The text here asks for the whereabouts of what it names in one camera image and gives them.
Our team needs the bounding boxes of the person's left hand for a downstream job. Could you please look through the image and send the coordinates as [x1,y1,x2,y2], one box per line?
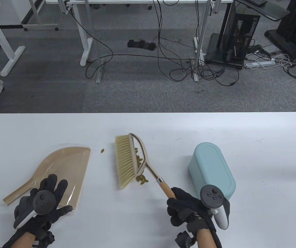
[14,174,73,241]

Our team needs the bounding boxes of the person's right hand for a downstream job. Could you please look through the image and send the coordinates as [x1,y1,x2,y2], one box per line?
[167,187,231,233]

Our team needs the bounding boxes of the beige plastic dustpan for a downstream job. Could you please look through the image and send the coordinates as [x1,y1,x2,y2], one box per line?
[3,146,91,210]

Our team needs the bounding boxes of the mint desktop trash can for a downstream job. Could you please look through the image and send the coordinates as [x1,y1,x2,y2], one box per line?
[189,142,236,201]

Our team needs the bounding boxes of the raisins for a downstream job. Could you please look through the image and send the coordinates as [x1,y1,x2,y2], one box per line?
[101,147,148,184]

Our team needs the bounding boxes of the beige hand broom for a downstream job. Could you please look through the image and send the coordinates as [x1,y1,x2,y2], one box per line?
[115,133,177,199]

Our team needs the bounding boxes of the person's left forearm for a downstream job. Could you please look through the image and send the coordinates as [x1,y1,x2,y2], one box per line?
[2,231,36,248]

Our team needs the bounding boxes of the person's right forearm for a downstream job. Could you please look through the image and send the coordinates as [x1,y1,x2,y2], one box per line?
[197,229,217,248]

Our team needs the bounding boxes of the black left hand controller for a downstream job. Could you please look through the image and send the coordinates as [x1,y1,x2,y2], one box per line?
[14,190,57,230]

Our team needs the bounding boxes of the black hand controller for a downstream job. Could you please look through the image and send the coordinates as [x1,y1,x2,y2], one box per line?
[200,185,230,230]
[14,190,57,230]

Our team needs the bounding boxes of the black right hand controller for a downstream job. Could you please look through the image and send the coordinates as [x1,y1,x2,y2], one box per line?
[200,185,230,230]

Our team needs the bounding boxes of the white table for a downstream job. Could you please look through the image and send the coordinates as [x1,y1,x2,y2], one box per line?
[0,112,296,248]

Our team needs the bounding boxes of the white standing desk leg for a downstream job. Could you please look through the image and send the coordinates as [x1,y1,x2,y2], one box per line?
[0,3,26,77]

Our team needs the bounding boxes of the white power strip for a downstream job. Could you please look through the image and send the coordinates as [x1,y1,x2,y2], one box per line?
[245,60,276,69]

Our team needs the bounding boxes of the black computer tower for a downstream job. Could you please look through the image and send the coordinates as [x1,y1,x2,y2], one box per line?
[206,1,261,69]

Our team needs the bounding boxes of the black equipment stand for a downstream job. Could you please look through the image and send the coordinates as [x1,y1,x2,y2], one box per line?
[264,0,296,58]

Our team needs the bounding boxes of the grey keyboard tray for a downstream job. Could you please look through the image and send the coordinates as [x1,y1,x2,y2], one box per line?
[235,0,290,21]

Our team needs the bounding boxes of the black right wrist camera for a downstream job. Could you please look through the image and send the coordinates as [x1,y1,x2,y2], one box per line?
[175,231,198,248]

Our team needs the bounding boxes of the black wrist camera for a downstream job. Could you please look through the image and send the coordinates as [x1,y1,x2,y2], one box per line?
[38,231,56,248]
[175,231,198,248]

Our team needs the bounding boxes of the black glove cable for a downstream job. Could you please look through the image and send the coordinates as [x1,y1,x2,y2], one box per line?
[211,227,222,248]

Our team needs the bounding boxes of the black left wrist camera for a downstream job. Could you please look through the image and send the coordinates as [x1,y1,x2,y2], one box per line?
[38,231,56,248]

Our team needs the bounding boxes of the long aluminium profile post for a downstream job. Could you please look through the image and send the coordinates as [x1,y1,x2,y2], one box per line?
[85,0,104,84]
[193,0,212,82]

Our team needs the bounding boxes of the black cable tangle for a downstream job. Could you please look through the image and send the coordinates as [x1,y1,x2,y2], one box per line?
[169,61,240,87]

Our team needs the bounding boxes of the white desk frame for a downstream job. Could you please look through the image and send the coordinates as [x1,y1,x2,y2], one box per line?
[46,0,233,67]

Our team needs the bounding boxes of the white frame with casters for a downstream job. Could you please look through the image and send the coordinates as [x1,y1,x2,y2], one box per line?
[21,0,59,32]

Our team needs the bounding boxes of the white cable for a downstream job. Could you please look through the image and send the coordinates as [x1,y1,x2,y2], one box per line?
[256,54,293,69]

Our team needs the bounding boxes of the black hanging cables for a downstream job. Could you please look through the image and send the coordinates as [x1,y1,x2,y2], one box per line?
[152,0,190,82]

